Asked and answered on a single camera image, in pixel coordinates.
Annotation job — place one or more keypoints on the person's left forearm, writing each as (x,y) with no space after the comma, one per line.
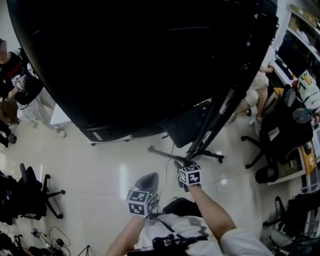
(125,237)

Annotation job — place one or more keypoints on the brown cabinet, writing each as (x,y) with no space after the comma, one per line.
(8,111)

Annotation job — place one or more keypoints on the black chest-mounted device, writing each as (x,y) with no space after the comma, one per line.
(162,243)

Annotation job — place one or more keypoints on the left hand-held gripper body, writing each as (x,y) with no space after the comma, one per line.
(140,202)

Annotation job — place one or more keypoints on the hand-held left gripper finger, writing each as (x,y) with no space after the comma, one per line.
(155,182)
(144,182)

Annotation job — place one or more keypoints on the pale green backpack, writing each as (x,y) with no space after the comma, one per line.
(308,92)

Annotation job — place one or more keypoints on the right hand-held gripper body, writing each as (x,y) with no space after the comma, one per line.
(191,176)

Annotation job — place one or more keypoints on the white wall shelf unit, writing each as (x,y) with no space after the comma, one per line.
(300,37)

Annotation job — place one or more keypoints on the person's leg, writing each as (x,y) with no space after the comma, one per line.
(180,206)

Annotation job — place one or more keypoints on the person's white shirt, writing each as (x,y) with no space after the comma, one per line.
(185,225)

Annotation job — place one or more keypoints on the black office chair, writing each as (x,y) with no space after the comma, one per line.
(297,212)
(282,135)
(27,190)

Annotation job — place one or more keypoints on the person's right forearm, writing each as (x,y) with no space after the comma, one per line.
(210,212)

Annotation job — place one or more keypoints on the large black TV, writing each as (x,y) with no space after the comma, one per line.
(125,62)

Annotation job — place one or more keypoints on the black computer monitor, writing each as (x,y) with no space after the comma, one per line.
(292,57)

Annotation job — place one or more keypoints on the black metal TV stand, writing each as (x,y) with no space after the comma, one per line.
(203,127)

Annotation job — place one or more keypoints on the white desk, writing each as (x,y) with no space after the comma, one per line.
(60,117)

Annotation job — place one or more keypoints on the wooden-top work desk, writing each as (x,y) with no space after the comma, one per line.
(307,160)

